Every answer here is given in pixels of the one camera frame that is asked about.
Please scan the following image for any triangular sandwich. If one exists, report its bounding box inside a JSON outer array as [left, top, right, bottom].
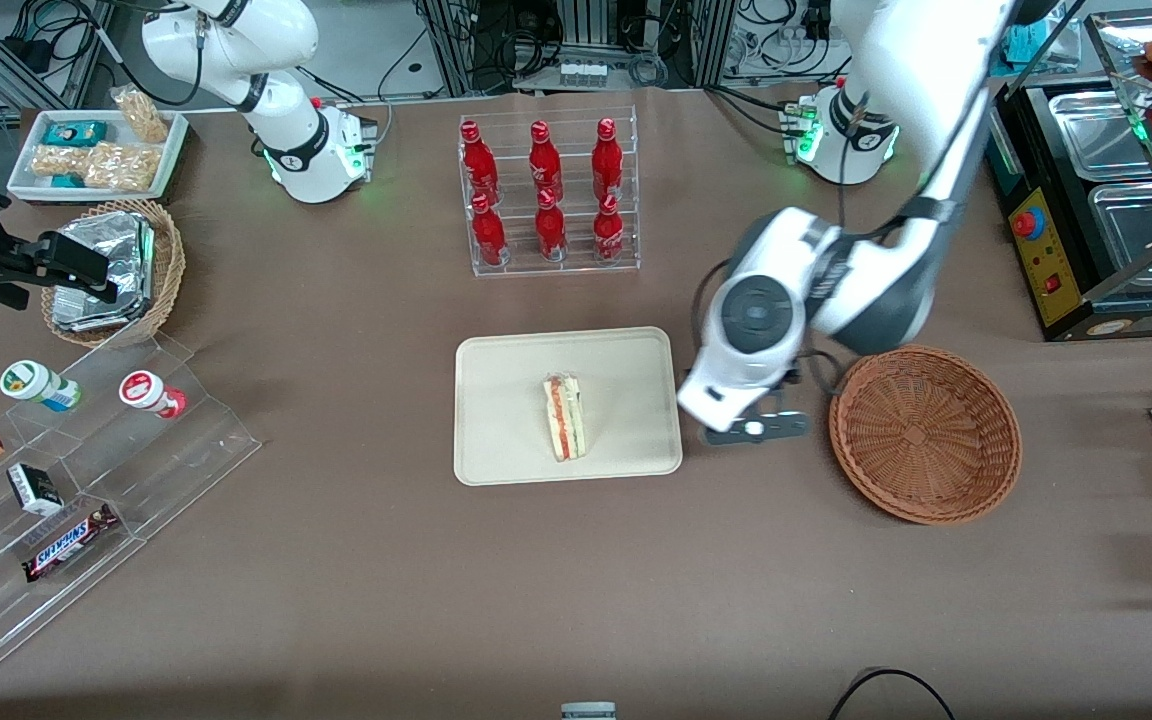
[[542, 372, 588, 463]]

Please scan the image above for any wicker basket holding foil containers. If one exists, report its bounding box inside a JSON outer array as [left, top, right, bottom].
[[40, 199, 187, 348]]

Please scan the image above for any white snack tray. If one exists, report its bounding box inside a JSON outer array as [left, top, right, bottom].
[[6, 108, 189, 204]]

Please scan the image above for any empty brown wicker basket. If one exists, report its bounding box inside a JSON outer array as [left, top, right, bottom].
[[828, 345, 1024, 527]]

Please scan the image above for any cream rectangular serving tray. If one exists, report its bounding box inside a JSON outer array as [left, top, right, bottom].
[[453, 327, 684, 487]]

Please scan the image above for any aluminium foil food container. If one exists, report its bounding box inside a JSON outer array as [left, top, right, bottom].
[[52, 211, 156, 332]]

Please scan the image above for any clear bag of cookies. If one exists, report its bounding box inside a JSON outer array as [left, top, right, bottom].
[[110, 86, 171, 144], [30, 144, 87, 181], [83, 141, 164, 192]]

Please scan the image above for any green white yogurt cup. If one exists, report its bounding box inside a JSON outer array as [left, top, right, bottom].
[[0, 360, 83, 413]]

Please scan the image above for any red strawberry yogurt cup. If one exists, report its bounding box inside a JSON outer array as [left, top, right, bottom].
[[119, 370, 187, 419]]

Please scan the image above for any red cola bottle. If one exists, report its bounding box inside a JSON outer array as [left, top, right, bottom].
[[529, 121, 565, 201], [593, 193, 626, 263], [461, 121, 499, 206], [592, 118, 625, 201], [471, 194, 509, 267], [535, 189, 568, 263]]

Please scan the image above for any clear acrylic bottle rack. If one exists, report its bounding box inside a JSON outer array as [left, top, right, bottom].
[[457, 105, 642, 279]]

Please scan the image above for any small black white box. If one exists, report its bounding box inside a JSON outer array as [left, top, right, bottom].
[[8, 463, 65, 517]]

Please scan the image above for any clear acrylic tiered display stand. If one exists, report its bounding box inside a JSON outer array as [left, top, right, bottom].
[[0, 333, 263, 681]]

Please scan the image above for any Snickers chocolate bar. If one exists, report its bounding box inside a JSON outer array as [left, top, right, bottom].
[[22, 503, 120, 583]]

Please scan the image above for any black food warmer machine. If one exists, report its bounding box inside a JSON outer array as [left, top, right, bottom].
[[994, 78, 1152, 344]]

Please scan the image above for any steel food pan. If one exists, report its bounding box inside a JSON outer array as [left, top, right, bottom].
[[1047, 91, 1152, 183], [1087, 182, 1152, 289]]

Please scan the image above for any glass food display case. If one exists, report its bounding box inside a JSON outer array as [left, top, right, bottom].
[[1079, 8, 1152, 306]]

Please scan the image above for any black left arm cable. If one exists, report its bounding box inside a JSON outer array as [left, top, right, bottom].
[[786, 348, 845, 403]]

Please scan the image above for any black cable loop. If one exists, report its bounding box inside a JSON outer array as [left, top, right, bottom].
[[828, 667, 957, 720]]

